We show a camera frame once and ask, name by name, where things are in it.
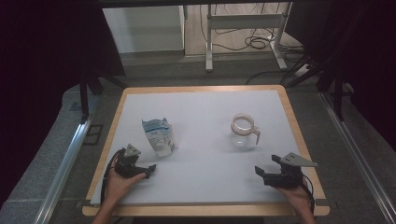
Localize aluminium rail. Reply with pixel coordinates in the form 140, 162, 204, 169
33, 95, 101, 224
319, 91, 396, 224

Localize white cabinet panel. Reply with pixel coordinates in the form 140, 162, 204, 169
102, 6, 186, 54

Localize person's left hand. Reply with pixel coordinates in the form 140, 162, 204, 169
104, 169, 148, 203

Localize black metal stand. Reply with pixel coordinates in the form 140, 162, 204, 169
78, 72, 129, 123
279, 51, 348, 121

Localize black floor cables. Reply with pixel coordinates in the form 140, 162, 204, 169
199, 3, 305, 86

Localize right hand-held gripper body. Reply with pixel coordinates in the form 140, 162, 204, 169
262, 152, 318, 189

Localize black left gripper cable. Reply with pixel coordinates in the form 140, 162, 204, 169
100, 149, 125, 204

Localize black curtain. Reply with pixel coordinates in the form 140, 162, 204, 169
0, 0, 126, 207
284, 0, 396, 152

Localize clear glass measuring cup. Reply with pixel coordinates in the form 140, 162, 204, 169
229, 113, 262, 152

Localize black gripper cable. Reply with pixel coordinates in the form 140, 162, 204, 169
100, 149, 125, 204
299, 173, 316, 214

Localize white desk frame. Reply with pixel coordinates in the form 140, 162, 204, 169
205, 2, 293, 73

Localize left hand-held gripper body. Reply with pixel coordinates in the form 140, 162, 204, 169
114, 143, 149, 179

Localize person's right hand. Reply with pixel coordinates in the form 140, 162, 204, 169
275, 181, 313, 213

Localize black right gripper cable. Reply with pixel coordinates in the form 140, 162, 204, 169
299, 173, 316, 214

